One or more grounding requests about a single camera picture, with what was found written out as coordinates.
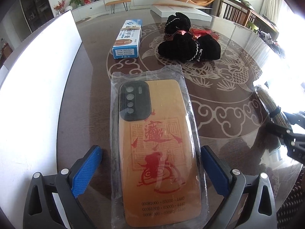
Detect orange phone case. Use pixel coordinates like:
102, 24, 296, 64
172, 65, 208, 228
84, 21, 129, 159
110, 65, 209, 228

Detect blue white medicine box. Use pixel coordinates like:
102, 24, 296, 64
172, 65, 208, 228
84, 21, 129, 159
112, 19, 142, 60

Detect black velvet scrunchie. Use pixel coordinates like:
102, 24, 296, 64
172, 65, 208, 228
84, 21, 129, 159
158, 33, 221, 63
164, 12, 191, 36

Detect red snack packet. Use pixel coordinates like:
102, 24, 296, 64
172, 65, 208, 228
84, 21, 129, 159
178, 28, 219, 40

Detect cotton swabs plastic bag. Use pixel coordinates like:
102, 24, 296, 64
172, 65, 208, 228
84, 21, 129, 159
255, 85, 292, 129

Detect white storage bin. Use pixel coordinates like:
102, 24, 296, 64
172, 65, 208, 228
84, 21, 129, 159
1, 11, 82, 228

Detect wooden dining chair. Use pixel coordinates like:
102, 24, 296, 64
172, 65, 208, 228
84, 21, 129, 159
218, 0, 279, 40

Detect white tv cabinet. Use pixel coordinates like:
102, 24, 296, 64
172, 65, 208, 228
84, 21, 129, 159
72, 0, 159, 22

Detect red flowers in white vase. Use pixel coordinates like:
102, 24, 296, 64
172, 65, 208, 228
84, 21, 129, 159
53, 0, 66, 15

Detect white flat gift box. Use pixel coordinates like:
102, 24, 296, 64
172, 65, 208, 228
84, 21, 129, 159
150, 0, 212, 22

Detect green potted plant left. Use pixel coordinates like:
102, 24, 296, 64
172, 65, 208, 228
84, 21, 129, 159
69, 0, 85, 7

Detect wooden bench stool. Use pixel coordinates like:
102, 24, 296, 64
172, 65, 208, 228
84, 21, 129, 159
105, 0, 131, 14

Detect dark glass display cabinet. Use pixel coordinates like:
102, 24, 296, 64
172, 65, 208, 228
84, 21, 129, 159
20, 0, 54, 32

